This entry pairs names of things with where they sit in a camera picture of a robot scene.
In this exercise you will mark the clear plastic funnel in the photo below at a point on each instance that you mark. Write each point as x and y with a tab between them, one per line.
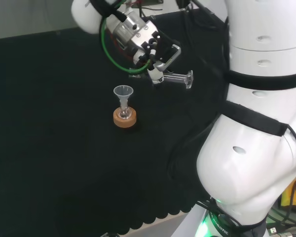
123	92

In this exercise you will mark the clear graduated cylinder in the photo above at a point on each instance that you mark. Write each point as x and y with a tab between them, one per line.
177	77

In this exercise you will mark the yellow stop button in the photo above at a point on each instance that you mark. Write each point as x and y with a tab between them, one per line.
289	197

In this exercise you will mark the clear round-bottom flask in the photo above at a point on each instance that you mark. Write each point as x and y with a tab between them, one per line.
124	113

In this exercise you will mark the white plug connector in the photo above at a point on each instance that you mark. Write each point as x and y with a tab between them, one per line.
272	230

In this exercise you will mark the pale board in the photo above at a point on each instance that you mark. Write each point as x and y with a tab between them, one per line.
27	14

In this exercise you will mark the black bench cloth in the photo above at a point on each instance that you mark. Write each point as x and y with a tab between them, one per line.
51	111

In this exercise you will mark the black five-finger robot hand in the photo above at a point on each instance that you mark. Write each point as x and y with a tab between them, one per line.
162	53

